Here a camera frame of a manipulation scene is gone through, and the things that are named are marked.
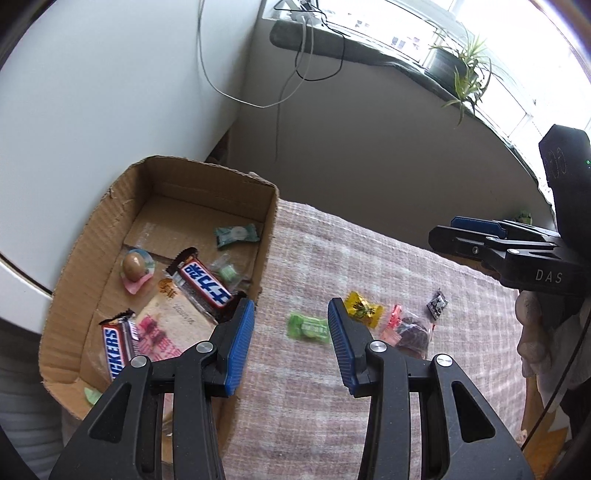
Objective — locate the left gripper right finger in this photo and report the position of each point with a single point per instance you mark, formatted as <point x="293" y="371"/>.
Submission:
<point x="462" y="435"/>

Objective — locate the brown cardboard box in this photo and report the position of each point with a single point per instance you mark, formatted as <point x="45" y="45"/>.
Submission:
<point x="157" y="207"/>

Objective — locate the potted spider plant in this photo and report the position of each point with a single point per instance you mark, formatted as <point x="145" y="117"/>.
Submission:
<point x="462" y="69"/>

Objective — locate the pink checkered cloth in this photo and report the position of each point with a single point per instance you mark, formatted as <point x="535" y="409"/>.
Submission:
<point x="324" y="398"/>

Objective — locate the brown chocolate egg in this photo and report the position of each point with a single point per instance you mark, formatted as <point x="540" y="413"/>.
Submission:
<point x="133" y="266"/>

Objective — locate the english snickers bar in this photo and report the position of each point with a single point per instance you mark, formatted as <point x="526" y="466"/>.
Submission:
<point x="120" y="341"/>

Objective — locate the black patterned candy wrapper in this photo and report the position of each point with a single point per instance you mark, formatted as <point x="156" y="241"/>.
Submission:
<point x="437" y="305"/>

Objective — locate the gloved right hand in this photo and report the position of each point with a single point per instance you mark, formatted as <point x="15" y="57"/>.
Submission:
<point x="544" y="352"/>

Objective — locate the pink candy sachet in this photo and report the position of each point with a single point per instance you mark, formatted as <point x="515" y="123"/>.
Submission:
<point x="390" y="333"/>

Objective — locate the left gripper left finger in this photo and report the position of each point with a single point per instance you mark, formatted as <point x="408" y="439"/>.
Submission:
<point x="121" y="436"/>

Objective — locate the mint green candy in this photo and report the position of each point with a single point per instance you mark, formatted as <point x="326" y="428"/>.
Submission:
<point x="236" y="234"/>

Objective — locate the chinese snickers bar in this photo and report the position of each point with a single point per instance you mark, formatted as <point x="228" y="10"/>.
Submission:
<point x="203" y="289"/>

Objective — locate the green lid jelly cup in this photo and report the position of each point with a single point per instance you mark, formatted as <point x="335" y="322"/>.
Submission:
<point x="92" y="395"/>

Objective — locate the clear green candy packet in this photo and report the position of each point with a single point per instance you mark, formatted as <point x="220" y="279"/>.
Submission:
<point x="225" y="269"/>

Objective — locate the green plum candy packet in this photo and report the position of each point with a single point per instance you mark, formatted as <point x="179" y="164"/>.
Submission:
<point x="300" y="327"/>

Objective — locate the yellow wrapped candy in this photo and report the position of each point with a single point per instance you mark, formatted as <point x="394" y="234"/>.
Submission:
<point x="360" y="309"/>

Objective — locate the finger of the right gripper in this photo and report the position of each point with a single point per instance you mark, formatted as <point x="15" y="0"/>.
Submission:
<point x="475" y="249"/>
<point x="494" y="228"/>

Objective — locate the pink white biscuit pack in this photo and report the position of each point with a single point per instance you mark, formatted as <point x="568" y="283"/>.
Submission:
<point x="169" y="324"/>

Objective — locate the large clear red date bag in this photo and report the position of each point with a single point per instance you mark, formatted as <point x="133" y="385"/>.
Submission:
<point x="415" y="335"/>

